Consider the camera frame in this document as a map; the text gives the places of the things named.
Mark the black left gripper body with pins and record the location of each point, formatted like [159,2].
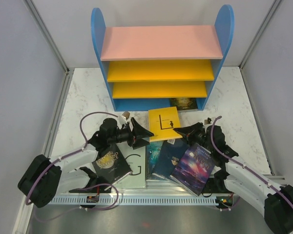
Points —
[122,135]

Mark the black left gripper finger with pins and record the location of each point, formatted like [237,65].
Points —
[140,143]
[139,132]

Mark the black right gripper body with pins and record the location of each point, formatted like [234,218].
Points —
[200,139]

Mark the teal ocean cover book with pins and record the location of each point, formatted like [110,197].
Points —
[152,155]

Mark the yellow Little Prince book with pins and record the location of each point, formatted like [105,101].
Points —
[162,122]

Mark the dark navy blue book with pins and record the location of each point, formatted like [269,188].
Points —
[169,156]

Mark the dark green Alice Wonderland book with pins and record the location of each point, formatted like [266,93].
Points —
[184,103]

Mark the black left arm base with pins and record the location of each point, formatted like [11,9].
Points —
[93,180]

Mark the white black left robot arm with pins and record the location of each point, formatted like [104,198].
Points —
[41,180]

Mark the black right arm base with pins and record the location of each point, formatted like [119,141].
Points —
[215,184]

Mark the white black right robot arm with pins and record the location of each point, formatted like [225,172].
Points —
[274,201]

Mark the pale grey Gatsby book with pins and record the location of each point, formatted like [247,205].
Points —
[137,162]

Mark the black Moon and Sixpence book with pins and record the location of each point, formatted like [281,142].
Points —
[111,166]

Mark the purple Robinson Crusoe book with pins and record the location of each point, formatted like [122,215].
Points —
[193,169]

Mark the blue pink yellow shelf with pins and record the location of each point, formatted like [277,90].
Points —
[145,66]

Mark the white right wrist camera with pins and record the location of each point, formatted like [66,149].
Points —
[208,121]

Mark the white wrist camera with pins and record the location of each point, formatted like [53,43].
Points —
[123,118]
[208,121]

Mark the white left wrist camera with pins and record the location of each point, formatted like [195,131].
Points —
[123,118]

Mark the light blue slotted cable duct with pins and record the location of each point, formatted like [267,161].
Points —
[135,200]

